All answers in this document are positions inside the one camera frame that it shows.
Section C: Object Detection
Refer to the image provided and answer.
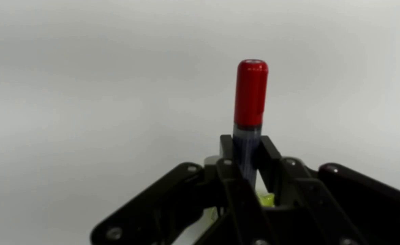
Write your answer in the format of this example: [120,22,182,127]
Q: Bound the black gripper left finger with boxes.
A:
[90,134,262,245]

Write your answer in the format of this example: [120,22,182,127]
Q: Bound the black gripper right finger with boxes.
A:
[253,135,400,245]

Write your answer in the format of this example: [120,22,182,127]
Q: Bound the red capped black marker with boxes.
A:
[232,59,271,193]

